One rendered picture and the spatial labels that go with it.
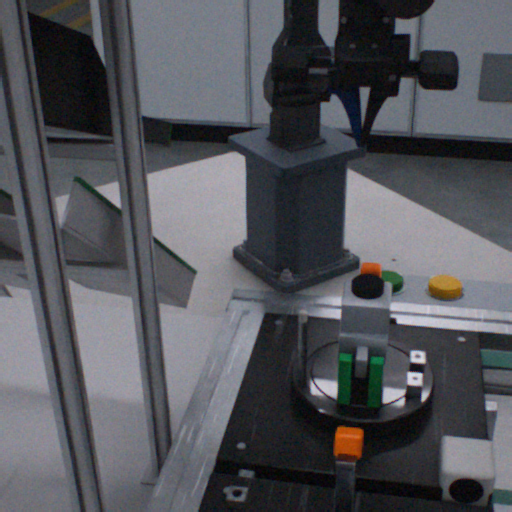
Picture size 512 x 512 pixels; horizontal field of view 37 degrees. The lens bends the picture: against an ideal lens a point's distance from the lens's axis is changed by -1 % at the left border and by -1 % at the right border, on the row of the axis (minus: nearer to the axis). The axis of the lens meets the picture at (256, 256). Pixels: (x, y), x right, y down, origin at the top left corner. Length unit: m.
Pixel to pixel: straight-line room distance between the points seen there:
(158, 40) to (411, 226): 2.78
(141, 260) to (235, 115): 3.29
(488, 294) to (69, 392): 0.57
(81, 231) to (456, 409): 0.39
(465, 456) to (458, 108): 3.20
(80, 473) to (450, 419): 0.35
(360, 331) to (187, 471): 0.20
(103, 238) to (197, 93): 3.31
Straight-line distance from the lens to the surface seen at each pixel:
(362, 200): 1.42
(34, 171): 0.48
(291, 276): 1.13
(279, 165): 1.04
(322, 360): 0.79
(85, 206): 0.65
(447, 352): 0.85
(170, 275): 0.82
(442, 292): 0.95
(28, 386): 1.01
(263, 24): 3.81
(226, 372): 0.83
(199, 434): 0.76
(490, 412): 0.79
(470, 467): 0.69
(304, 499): 0.68
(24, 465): 0.90
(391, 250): 1.26
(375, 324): 0.71
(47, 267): 0.51
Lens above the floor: 1.46
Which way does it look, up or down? 29 degrees down
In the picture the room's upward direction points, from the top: 1 degrees counter-clockwise
